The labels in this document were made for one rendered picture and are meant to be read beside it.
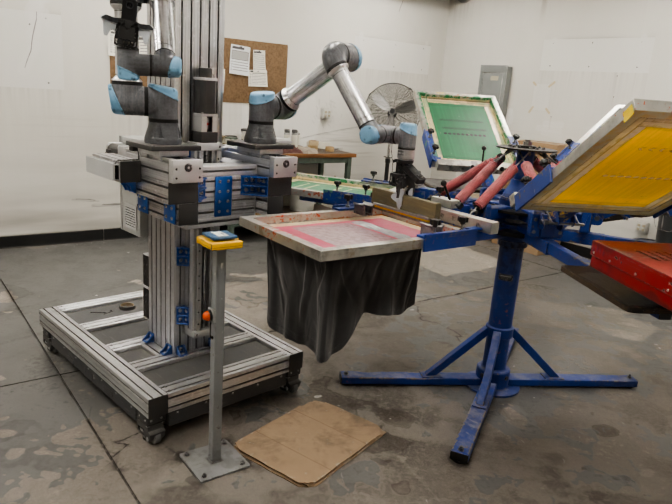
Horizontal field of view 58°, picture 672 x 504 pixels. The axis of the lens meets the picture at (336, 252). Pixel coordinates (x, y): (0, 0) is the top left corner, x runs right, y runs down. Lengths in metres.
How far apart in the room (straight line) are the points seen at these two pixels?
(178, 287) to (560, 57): 5.23
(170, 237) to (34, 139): 3.07
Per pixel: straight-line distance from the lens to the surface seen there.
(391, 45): 7.60
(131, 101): 2.57
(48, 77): 5.83
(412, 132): 2.62
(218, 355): 2.46
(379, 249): 2.22
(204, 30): 2.88
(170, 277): 2.98
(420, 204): 2.58
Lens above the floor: 1.52
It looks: 15 degrees down
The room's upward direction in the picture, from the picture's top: 4 degrees clockwise
